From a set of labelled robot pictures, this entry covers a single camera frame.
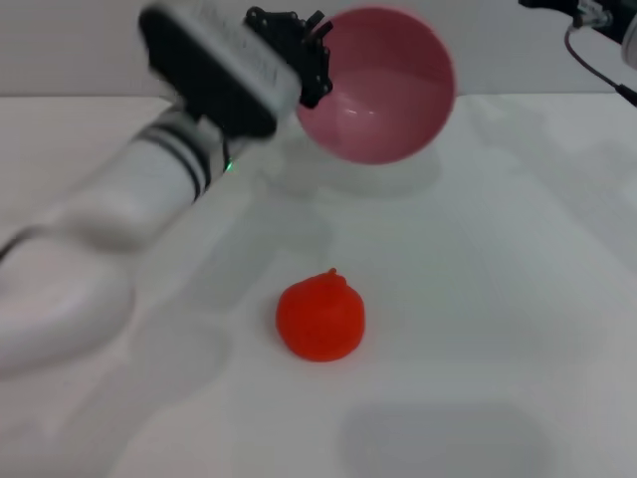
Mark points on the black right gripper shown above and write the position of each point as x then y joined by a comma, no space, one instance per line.
542,2

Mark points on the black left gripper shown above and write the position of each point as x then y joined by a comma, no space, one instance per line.
298,50

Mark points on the pink plastic bowl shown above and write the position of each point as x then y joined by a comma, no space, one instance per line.
388,104

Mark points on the orange toy fruit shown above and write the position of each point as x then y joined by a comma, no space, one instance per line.
321,318

